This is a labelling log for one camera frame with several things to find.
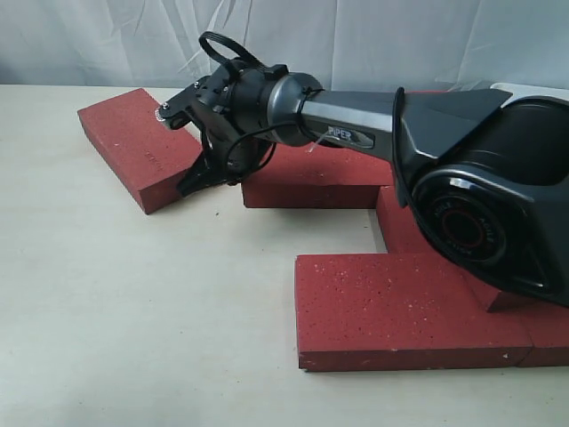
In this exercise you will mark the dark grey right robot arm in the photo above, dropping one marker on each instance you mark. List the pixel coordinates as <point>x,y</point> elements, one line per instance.
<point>484,172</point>

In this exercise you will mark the light blue backdrop cloth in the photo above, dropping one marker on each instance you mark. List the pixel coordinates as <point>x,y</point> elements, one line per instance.
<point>347,45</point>

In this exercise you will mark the red brick with white marks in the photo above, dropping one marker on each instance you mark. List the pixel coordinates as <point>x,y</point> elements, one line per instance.
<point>400,222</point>

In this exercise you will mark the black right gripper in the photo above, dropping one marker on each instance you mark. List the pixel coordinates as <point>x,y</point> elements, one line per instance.
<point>229,154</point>

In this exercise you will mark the white plastic tray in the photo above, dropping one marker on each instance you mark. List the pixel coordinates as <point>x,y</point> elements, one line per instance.
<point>520,91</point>

